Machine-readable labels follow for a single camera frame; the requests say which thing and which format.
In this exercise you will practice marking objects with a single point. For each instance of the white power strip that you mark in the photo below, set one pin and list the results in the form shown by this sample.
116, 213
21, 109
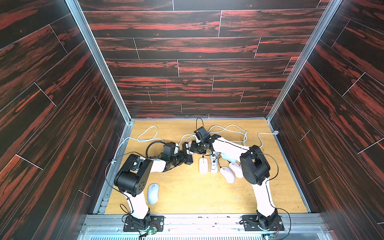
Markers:
214, 163

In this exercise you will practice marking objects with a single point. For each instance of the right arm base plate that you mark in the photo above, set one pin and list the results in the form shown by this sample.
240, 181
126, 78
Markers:
262, 223

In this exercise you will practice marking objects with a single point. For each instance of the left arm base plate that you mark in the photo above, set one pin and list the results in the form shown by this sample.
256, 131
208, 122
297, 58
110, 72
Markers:
150, 224

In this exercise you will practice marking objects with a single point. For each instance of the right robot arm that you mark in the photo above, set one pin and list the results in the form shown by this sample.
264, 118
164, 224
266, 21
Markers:
255, 168

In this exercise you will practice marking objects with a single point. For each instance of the white mouse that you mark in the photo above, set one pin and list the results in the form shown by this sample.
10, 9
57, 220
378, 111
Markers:
153, 194

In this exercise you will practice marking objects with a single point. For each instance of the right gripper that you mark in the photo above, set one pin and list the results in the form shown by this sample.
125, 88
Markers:
196, 147

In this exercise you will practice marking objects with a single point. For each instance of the pink mouse lower right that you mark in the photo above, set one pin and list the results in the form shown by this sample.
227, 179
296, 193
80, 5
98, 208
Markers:
228, 174

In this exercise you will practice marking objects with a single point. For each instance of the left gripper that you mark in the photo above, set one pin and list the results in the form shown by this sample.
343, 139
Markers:
182, 157

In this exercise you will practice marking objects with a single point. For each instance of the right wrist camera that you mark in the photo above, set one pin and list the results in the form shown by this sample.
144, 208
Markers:
202, 134

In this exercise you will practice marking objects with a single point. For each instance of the pink mouse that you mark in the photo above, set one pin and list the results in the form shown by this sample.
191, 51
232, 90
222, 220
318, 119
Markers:
237, 170
203, 165
228, 174

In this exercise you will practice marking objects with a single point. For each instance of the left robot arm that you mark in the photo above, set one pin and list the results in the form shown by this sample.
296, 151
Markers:
132, 178

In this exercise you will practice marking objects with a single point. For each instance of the pink mouse middle right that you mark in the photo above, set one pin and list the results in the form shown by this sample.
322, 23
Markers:
237, 170

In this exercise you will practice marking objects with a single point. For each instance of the light blue mouse upper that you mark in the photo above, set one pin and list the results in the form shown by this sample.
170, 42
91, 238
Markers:
229, 158

